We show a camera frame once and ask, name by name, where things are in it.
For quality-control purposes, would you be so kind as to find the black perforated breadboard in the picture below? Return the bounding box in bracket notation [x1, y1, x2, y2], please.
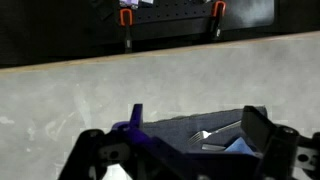
[113, 0, 223, 36]

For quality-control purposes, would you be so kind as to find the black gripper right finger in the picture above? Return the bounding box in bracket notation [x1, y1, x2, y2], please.
[241, 105, 320, 180]

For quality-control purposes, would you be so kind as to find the orange-handled black bar clamp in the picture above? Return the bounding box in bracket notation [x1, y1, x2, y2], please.
[209, 0, 228, 42]
[119, 7, 134, 54]

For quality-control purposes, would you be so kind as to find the dark blue woven placemat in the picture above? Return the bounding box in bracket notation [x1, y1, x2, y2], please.
[141, 106, 268, 155]

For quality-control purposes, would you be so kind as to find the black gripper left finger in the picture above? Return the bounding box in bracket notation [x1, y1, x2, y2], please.
[58, 103, 174, 180]

